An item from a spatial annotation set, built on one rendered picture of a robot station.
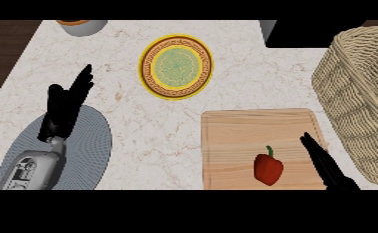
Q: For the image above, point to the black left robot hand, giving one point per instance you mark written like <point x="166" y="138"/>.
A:
<point x="61" y="110"/>

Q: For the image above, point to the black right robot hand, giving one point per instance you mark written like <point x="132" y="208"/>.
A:
<point x="327" y="167"/>

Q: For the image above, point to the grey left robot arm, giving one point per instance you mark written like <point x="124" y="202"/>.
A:
<point x="34" y="170"/>

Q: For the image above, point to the red bell pepper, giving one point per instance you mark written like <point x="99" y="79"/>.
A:
<point x="267" y="169"/>

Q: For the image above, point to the pale wooden cutting board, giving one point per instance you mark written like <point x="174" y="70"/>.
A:
<point x="245" y="143"/>

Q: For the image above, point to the beige wicker basket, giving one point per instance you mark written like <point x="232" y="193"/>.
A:
<point x="352" y="103"/>

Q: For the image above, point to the round grey placemat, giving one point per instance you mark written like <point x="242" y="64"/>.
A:
<point x="86" y="150"/>

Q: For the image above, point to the grey pot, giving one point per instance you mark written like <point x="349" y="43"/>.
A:
<point x="83" y="27"/>

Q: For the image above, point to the yellow brown patterned plate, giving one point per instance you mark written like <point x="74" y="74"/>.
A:
<point x="176" y="66"/>

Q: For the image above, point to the black appliance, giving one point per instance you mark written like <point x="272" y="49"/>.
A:
<point x="310" y="33"/>

